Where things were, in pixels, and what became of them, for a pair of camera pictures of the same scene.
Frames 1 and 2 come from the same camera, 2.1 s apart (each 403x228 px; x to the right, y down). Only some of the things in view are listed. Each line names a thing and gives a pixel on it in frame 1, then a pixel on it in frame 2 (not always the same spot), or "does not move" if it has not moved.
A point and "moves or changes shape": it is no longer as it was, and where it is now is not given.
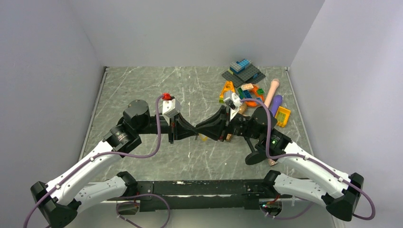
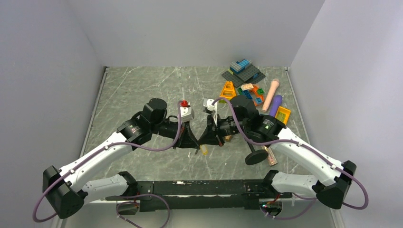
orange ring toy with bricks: [251, 91] does not move
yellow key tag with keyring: [204, 139] moves or changes shape
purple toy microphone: [277, 102] does not move
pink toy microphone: [274, 84] does not move
